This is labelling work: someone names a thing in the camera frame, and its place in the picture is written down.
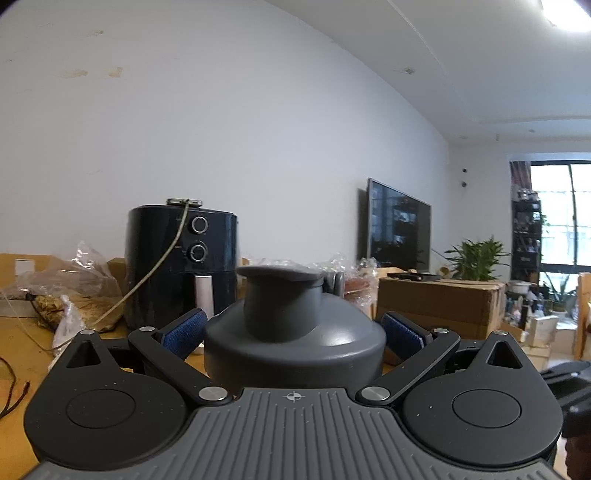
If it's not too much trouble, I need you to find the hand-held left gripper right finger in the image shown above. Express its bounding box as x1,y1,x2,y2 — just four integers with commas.
355,311,526,408

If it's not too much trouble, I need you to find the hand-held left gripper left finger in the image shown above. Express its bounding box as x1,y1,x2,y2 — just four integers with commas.
67,308,233,408

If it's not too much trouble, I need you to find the grey lid shaker bottle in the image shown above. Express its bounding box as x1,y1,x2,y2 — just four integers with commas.
203,264,387,398

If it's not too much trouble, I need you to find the plain cardboard box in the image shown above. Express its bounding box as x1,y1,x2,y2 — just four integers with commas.
376,275,508,320

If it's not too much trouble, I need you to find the printed cardboard box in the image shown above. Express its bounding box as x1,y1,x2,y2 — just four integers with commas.
376,314,502,365

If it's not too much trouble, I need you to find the clear bag with red food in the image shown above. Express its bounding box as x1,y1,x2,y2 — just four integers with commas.
240,253,384,319

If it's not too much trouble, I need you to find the white box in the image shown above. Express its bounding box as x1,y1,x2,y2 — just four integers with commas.
526,314,559,348

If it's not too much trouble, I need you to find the wooden chair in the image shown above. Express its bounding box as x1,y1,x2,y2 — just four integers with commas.
573,272,591,359

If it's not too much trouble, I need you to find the dark blue air fryer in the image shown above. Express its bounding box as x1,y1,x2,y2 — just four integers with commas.
124,204,240,330

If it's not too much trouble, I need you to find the small potted plant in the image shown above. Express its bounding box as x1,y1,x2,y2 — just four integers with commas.
542,272,578,313

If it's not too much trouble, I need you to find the large potted green plant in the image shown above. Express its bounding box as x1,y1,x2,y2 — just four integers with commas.
444,235,511,281

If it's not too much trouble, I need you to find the flat screen television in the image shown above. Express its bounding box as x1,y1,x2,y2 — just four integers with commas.
367,178,432,273

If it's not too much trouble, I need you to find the white plastic bag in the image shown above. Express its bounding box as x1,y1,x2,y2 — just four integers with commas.
52,295,88,358

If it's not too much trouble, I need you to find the clear bag with brown food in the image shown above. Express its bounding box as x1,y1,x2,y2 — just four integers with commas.
0,240,124,333

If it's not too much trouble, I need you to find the black shelf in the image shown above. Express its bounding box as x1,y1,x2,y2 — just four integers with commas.
511,199,542,283

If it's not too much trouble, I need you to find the window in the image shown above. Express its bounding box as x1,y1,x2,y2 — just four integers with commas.
530,162,591,267

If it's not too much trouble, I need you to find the flat tan carton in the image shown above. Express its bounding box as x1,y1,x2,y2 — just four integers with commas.
0,253,51,317

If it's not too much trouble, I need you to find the patterned curtain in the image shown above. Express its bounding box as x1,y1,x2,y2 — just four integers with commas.
509,161,533,199

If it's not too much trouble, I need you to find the ceiling light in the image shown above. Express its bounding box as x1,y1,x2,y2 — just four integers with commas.
540,0,591,33

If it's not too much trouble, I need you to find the beige cable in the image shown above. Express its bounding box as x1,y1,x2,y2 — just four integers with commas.
95,204,191,330

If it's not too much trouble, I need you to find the black cable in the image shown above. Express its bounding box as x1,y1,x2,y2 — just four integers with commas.
0,357,31,418

